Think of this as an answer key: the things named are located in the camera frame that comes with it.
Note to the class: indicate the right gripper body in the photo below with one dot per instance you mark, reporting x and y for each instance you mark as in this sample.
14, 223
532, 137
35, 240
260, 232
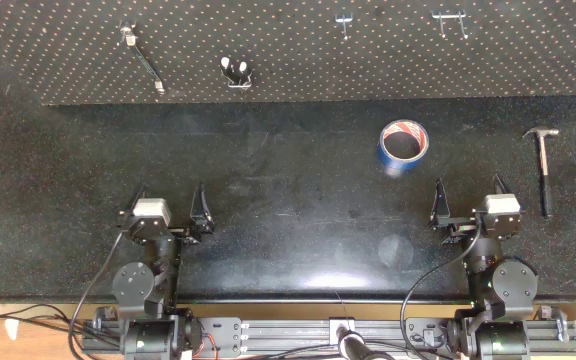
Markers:
498, 225

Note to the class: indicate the hammer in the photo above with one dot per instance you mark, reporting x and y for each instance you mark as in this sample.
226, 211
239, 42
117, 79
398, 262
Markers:
543, 160

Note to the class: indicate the metal hook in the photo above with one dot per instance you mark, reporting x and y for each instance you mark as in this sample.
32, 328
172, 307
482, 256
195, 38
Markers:
449, 16
344, 21
239, 85
124, 24

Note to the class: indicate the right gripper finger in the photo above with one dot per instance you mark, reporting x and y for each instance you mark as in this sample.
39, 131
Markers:
500, 186
440, 205

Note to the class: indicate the wrench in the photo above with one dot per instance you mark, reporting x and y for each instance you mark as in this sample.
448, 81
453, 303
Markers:
143, 60

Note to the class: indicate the white tape piece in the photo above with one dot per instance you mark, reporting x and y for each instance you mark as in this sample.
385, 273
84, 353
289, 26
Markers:
12, 329

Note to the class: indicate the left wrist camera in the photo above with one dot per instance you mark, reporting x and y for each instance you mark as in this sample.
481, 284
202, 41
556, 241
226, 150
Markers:
152, 209

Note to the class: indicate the black and white pliers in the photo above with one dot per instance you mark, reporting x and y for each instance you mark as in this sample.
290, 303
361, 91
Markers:
235, 72

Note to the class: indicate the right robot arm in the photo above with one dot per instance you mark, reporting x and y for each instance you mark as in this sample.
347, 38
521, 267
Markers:
505, 290

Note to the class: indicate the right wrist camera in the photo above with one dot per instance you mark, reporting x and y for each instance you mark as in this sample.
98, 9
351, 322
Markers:
501, 202

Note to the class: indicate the black pegboard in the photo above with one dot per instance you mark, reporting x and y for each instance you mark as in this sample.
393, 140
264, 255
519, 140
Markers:
288, 55

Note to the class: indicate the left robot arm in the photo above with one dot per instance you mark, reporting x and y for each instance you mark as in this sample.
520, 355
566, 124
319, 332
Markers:
140, 290

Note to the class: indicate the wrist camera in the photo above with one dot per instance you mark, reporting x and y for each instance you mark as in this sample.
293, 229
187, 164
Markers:
501, 202
152, 209

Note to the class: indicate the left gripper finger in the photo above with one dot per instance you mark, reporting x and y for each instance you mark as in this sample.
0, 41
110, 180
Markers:
201, 212
135, 204

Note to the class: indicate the mounting rail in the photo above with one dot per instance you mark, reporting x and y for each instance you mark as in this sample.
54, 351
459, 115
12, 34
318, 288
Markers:
288, 337

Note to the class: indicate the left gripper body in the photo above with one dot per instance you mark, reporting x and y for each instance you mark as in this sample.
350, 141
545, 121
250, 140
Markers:
150, 231

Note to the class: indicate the roll of blue tape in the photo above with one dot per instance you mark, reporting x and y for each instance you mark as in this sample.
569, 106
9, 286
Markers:
389, 161

